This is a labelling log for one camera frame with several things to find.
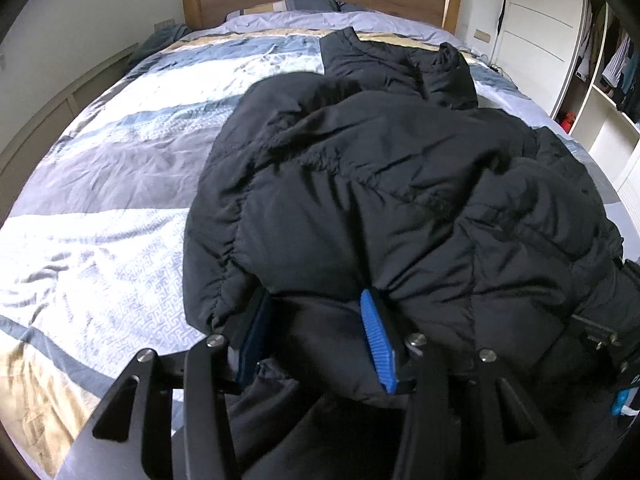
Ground white open shelf unit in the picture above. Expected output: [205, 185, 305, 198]
[550, 0, 640, 206]

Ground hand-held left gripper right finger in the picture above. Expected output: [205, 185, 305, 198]
[360, 288, 582, 480]

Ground hanging clothes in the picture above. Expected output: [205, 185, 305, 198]
[575, 5, 640, 113]

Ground dark grey cloth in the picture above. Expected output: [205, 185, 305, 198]
[131, 24, 193, 58]

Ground grey-blue pillow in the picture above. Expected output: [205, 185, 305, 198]
[225, 0, 371, 22]

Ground striped duvet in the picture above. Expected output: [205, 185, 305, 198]
[0, 10, 623, 466]

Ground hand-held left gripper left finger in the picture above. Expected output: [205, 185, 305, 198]
[55, 290, 274, 480]

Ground black puffer jacket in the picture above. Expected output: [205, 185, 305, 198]
[172, 27, 640, 480]

